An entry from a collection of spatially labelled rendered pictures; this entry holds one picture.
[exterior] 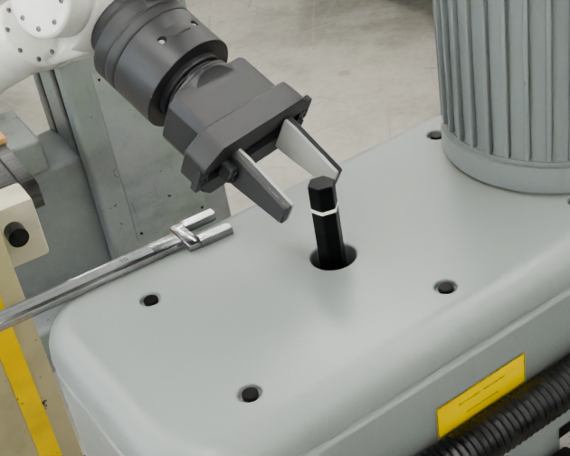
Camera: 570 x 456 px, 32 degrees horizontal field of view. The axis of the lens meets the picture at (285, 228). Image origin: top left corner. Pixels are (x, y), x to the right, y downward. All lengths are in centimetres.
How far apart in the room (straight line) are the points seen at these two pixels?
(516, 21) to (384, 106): 442
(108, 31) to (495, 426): 42
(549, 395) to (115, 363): 32
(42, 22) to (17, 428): 222
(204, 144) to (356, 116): 439
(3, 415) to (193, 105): 222
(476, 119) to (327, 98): 453
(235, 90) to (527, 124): 23
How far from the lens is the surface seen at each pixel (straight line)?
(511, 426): 75
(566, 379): 78
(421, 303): 72
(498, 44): 78
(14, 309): 80
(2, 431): 294
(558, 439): 90
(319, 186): 74
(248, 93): 78
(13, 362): 282
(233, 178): 75
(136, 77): 78
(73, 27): 81
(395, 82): 542
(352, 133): 496
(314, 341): 70
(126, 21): 79
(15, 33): 90
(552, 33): 77
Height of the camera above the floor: 234
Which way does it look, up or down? 33 degrees down
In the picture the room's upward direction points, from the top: 10 degrees counter-clockwise
